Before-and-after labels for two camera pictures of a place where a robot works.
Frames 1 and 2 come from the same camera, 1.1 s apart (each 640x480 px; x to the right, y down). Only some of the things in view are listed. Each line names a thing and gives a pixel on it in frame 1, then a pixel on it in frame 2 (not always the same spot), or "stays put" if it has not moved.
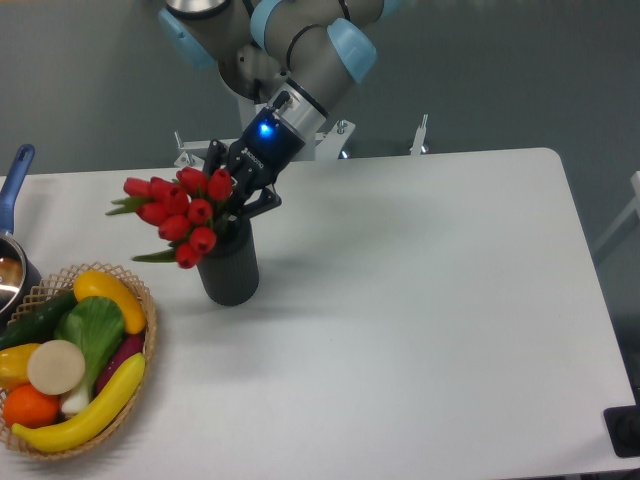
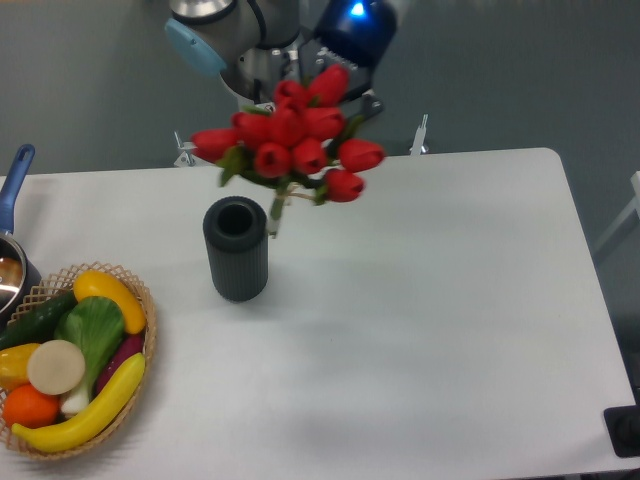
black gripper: (260, 154) to (354, 35)
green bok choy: (95, 325) stays put
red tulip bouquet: (181, 210) to (294, 143)
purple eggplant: (129, 346) stays put
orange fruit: (25, 406) stays put
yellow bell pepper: (14, 365) stays put
